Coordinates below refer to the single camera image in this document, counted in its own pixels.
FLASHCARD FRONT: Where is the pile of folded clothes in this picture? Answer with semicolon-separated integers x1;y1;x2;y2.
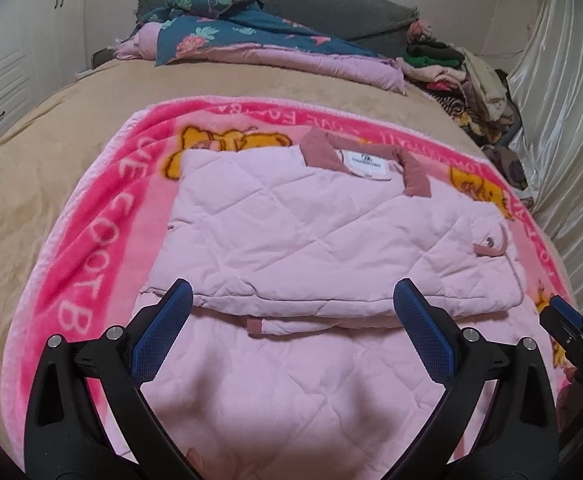
396;19;529;191

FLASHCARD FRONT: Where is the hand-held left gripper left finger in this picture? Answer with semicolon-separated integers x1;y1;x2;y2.
24;279;195;480

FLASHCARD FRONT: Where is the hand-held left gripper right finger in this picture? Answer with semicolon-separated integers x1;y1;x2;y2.
393;279;557;480

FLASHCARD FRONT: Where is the white wardrobe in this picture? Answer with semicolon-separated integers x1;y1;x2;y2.
0;0;92;161

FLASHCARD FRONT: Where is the pink quilted jacket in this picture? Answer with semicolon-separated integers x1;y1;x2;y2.
92;127;562;480

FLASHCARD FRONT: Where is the beige bed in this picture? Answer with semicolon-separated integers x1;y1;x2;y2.
0;52;583;480

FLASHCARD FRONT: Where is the grey headboard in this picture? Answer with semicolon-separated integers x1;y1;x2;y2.
139;0;419;43

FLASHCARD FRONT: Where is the white satin curtain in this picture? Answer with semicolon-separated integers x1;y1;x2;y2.
506;0;583;306

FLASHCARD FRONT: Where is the pink printed blanket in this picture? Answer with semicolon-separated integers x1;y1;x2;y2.
2;92;579;480

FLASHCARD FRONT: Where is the teal floral quilt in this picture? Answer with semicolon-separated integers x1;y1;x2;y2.
114;0;407;96

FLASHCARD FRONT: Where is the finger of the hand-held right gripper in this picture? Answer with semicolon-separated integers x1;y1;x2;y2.
540;296;583;356

